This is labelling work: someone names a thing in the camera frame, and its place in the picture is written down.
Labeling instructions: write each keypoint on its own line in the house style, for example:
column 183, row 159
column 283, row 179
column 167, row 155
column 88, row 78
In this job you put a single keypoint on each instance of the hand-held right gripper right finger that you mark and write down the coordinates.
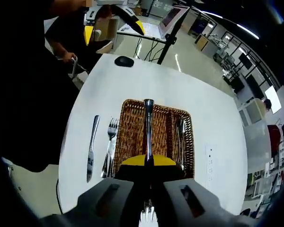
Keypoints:
column 210, row 208

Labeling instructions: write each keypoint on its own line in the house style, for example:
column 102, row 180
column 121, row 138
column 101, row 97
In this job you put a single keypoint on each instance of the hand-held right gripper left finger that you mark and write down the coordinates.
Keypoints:
column 85, row 208

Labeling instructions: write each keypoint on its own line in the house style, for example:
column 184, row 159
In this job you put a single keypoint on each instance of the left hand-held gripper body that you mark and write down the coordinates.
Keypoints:
column 109, row 2

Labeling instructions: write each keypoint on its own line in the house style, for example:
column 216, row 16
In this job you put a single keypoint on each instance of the silver spoon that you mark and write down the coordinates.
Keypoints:
column 181, row 124
column 181, row 166

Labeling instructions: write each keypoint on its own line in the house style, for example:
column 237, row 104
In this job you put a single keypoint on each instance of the silver fork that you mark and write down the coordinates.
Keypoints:
column 112, row 131
column 148, row 123

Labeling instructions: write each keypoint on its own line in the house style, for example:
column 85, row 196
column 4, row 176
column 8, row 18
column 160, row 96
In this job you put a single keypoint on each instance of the brown wicker storage slot basket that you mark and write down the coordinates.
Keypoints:
column 132, row 132

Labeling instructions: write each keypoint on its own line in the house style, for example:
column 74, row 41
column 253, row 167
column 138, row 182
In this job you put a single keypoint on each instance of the white storage shelf with boxes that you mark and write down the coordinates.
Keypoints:
column 274, row 170

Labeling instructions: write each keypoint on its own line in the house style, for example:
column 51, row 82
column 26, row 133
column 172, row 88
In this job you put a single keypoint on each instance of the beige chair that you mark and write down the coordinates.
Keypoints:
column 109, row 28

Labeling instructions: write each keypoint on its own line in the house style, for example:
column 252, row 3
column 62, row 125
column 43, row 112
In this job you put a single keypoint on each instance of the white laptop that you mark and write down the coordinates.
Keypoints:
column 174, row 15

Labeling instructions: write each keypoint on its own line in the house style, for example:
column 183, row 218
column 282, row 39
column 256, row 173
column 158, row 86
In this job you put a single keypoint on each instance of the black computer mouse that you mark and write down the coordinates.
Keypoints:
column 124, row 61

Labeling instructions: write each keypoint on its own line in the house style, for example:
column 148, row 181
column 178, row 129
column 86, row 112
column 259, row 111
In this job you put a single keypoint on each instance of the black laptop stand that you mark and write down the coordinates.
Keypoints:
column 170, row 39

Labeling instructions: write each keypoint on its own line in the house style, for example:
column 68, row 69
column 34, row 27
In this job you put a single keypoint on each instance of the white table socket panel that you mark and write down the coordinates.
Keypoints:
column 210, row 163

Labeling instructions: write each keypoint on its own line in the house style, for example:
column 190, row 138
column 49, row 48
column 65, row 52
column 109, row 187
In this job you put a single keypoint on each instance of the brown wooden cabinet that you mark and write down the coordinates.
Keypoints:
column 204, row 42

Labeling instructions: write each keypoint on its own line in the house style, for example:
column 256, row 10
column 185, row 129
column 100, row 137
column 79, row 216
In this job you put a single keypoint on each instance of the white ceiling light strip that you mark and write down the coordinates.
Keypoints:
column 248, row 30

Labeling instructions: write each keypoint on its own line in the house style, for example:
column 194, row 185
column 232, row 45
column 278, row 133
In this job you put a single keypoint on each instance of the bright white display screen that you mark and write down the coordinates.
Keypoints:
column 274, row 97

